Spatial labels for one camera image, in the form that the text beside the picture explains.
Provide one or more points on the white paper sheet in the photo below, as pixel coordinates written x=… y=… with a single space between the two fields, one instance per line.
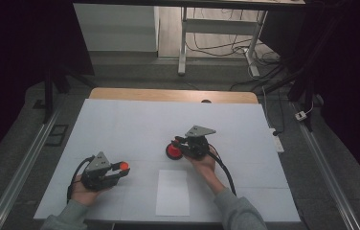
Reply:
x=172 y=195

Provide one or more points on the white power strip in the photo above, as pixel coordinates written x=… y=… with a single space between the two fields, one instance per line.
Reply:
x=277 y=140

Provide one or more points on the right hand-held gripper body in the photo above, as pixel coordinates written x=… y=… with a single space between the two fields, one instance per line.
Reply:
x=197 y=145

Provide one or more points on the dark table grommet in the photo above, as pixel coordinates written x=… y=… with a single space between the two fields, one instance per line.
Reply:
x=206 y=101

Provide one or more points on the small orange ball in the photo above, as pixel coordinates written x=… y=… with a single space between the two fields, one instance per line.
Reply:
x=124 y=165

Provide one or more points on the white desk frame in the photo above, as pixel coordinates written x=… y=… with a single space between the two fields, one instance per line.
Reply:
x=219 y=27

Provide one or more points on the large white table cover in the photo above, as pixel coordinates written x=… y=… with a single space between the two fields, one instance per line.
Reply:
x=136 y=127

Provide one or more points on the white cabinet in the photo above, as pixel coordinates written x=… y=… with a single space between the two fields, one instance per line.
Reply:
x=117 y=28

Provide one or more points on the person's left hand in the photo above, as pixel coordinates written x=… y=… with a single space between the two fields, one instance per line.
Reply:
x=85 y=195

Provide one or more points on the black floor plate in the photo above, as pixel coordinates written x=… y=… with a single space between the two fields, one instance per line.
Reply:
x=56 y=135

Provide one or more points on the wooden table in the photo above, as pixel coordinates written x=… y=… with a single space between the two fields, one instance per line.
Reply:
x=155 y=95

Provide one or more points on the small white adapter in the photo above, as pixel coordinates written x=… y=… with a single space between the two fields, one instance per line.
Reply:
x=301 y=116

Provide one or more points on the black metal stand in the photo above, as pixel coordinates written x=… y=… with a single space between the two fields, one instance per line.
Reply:
x=49 y=96
x=305 y=92

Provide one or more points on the round red ink pad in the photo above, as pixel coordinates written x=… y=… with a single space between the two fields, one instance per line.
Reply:
x=172 y=153

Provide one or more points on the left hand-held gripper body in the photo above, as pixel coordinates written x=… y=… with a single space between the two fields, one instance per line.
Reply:
x=100 y=179

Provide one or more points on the aluminium floor rail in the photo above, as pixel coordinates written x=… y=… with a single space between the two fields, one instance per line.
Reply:
x=25 y=167
x=325 y=166

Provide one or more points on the person's right hand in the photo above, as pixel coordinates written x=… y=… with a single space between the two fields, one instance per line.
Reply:
x=205 y=166

